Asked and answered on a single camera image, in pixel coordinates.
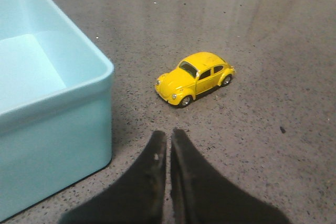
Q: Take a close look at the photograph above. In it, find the yellow toy beetle car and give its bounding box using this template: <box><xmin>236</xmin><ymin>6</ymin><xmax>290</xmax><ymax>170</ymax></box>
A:
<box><xmin>154</xmin><ymin>52</ymin><xmax>236</xmax><ymax>108</ymax></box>

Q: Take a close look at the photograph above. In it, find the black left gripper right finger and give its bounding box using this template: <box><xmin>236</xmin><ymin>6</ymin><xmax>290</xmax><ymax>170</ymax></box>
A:
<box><xmin>171</xmin><ymin>129</ymin><xmax>290</xmax><ymax>223</ymax></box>

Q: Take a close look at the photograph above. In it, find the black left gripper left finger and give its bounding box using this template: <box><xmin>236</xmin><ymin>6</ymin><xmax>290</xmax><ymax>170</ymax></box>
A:
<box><xmin>59</xmin><ymin>131</ymin><xmax>166</xmax><ymax>223</ymax></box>

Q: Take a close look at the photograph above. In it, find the light blue storage box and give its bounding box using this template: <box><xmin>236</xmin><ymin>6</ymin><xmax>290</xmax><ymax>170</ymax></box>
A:
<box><xmin>1</xmin><ymin>0</ymin><xmax>113</xmax><ymax>220</ymax></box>

